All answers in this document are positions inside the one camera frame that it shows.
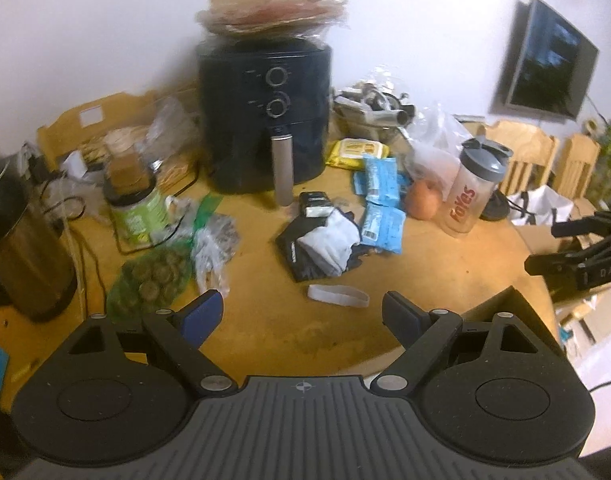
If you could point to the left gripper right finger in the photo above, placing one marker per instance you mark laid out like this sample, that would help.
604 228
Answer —
426 337

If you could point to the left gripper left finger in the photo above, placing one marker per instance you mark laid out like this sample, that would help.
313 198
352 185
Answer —
176 338

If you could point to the white knit sock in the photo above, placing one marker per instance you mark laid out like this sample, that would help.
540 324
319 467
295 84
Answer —
330 246

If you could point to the black patterned glove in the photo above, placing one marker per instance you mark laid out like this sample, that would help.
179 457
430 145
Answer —
298 261

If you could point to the green net bag of fruit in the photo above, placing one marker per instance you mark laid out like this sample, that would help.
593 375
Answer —
150 282

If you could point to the open cardboard box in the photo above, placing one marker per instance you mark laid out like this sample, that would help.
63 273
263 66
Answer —
509 300

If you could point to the white elastic band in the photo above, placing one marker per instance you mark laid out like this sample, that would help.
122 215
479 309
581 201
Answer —
339 295

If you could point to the black kettle base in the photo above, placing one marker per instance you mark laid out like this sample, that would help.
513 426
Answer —
496 209

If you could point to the green label jar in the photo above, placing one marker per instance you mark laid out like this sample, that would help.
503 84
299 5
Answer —
137 215

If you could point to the wooden chair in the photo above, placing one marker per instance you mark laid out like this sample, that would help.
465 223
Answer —
539 160

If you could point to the red apple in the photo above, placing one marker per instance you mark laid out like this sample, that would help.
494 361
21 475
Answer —
423 200

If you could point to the blue snack packets pile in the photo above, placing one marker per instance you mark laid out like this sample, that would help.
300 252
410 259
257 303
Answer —
383 220

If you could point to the clear shaker bottle grey lid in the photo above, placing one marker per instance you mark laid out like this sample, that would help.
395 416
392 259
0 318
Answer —
483 165

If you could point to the brown spice jar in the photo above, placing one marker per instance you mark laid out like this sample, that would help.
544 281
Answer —
126 172

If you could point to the steel electric kettle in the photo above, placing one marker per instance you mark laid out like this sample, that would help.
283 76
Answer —
37 275

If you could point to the small black white box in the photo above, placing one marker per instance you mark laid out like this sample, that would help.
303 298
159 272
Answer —
315 205

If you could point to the yellow wet wipes pack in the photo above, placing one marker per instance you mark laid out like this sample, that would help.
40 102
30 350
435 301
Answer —
350 153

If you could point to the basket of tools and tape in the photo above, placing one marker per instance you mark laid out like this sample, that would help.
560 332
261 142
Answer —
373 111

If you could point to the dark blue air fryer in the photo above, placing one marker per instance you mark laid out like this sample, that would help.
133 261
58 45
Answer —
250 91

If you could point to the paper liners in plastic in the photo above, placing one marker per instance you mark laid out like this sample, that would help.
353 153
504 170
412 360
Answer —
271 18

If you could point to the wall mounted television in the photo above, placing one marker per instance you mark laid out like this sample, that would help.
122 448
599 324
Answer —
550 65

